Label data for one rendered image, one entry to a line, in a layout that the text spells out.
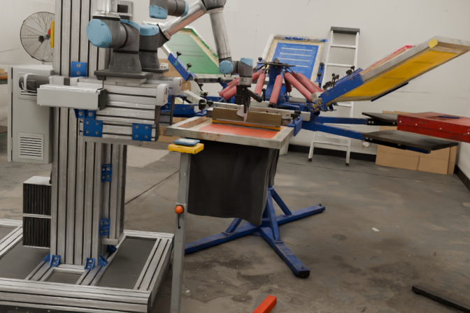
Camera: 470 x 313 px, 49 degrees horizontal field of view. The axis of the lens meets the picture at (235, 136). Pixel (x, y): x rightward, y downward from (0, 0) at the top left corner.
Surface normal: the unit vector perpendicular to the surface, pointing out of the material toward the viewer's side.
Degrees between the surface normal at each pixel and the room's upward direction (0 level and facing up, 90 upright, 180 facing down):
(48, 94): 90
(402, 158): 75
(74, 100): 90
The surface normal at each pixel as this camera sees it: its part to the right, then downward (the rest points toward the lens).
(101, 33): -0.48, 0.25
